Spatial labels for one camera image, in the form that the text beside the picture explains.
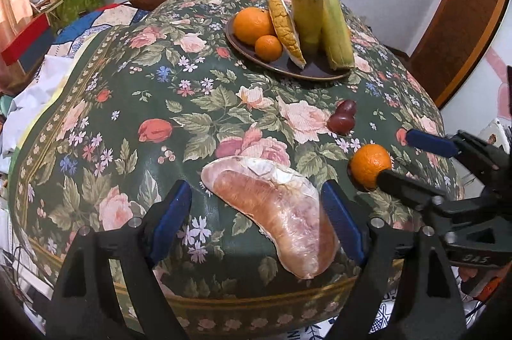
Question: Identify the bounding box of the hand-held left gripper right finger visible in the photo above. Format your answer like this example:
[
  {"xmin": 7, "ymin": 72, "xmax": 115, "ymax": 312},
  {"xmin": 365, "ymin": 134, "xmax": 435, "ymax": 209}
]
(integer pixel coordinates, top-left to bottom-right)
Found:
[{"xmin": 321, "ymin": 179, "xmax": 469, "ymax": 340}]

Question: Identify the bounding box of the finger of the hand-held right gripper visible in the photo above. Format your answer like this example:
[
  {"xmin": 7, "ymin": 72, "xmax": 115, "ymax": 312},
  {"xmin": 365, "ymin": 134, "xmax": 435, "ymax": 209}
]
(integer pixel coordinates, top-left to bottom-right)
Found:
[
  {"xmin": 376, "ymin": 168, "xmax": 454, "ymax": 231},
  {"xmin": 405, "ymin": 128, "xmax": 507, "ymax": 194}
]

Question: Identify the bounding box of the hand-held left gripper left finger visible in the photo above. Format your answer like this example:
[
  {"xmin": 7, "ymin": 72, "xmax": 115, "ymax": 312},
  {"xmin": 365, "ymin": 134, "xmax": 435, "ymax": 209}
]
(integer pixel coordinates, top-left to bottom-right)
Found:
[{"xmin": 47, "ymin": 179, "xmax": 194, "ymax": 340}]

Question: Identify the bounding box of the large orange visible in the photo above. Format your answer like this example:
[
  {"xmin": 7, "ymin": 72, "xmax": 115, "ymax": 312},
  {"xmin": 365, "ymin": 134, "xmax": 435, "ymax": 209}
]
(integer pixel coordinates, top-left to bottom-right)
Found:
[
  {"xmin": 348, "ymin": 143, "xmax": 393, "ymax": 192},
  {"xmin": 233, "ymin": 6, "xmax": 276, "ymax": 46}
]

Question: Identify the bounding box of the peeled pomelo segment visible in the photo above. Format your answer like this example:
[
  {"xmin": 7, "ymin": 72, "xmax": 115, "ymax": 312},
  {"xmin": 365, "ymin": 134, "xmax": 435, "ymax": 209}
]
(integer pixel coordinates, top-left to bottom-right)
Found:
[{"xmin": 200, "ymin": 155, "xmax": 341, "ymax": 280}]

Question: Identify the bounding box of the dark purple round plate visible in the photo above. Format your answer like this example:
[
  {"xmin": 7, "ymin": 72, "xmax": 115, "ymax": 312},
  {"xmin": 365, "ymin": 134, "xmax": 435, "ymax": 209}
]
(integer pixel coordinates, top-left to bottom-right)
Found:
[{"xmin": 225, "ymin": 14, "xmax": 353, "ymax": 82}]

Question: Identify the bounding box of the short sugarcane piece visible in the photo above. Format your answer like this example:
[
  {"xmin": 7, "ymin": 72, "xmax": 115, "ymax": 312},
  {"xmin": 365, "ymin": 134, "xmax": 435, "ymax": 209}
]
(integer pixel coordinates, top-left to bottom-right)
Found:
[{"xmin": 290, "ymin": 0, "xmax": 324, "ymax": 53}]

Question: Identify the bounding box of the pomelo peel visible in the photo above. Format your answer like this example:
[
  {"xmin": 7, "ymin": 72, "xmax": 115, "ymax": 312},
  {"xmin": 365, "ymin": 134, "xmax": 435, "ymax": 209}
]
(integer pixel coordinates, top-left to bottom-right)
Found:
[{"xmin": 268, "ymin": 0, "xmax": 307, "ymax": 68}]

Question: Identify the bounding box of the small orange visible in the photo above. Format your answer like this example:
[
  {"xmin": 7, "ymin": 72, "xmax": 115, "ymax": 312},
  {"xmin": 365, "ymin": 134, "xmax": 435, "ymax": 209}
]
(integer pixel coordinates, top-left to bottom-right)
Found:
[{"xmin": 254, "ymin": 35, "xmax": 284, "ymax": 62}]

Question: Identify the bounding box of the white heart-print wardrobe door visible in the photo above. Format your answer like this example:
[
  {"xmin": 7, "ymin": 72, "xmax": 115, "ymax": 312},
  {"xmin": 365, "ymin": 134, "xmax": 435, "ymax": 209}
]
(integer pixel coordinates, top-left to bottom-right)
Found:
[{"xmin": 440, "ymin": 0, "xmax": 512, "ymax": 153}]

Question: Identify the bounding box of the dark red jujube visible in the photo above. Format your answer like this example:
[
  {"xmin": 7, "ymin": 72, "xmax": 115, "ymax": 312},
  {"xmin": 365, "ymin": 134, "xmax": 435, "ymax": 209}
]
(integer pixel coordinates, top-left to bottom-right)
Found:
[
  {"xmin": 338, "ymin": 99, "xmax": 358, "ymax": 118},
  {"xmin": 327, "ymin": 114, "xmax": 354, "ymax": 135}
]

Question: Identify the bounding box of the green floral tablecloth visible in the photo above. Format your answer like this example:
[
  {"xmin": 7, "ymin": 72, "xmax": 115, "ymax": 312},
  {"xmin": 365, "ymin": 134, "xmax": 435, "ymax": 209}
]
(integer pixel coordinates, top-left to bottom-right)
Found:
[{"xmin": 8, "ymin": 0, "xmax": 467, "ymax": 333}]

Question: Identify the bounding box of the brown wooden door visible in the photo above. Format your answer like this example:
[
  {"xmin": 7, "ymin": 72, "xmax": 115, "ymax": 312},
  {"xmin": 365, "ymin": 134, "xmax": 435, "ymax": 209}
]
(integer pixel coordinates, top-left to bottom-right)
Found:
[{"xmin": 408, "ymin": 0, "xmax": 511, "ymax": 109}]

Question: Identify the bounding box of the white crumpled cloth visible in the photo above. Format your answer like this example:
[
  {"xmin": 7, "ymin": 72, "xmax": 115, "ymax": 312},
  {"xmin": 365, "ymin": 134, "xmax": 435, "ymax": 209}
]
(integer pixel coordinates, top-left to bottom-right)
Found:
[{"xmin": 0, "ymin": 51, "xmax": 69, "ymax": 162}]

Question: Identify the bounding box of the blue patchwork quilt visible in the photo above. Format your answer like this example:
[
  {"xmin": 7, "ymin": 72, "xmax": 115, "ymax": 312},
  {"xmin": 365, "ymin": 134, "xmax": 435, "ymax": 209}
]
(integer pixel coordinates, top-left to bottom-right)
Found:
[{"xmin": 51, "ymin": 2, "xmax": 153, "ymax": 53}]

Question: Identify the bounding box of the red box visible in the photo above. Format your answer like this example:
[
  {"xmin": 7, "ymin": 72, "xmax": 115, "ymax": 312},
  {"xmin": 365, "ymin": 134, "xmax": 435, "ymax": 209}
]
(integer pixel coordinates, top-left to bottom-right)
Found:
[{"xmin": 0, "ymin": 18, "xmax": 53, "ymax": 66}]

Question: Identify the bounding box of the green patterned bag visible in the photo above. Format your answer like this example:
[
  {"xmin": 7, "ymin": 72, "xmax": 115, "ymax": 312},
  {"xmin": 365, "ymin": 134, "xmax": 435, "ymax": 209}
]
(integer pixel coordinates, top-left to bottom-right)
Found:
[{"xmin": 45, "ymin": 0, "xmax": 109, "ymax": 26}]

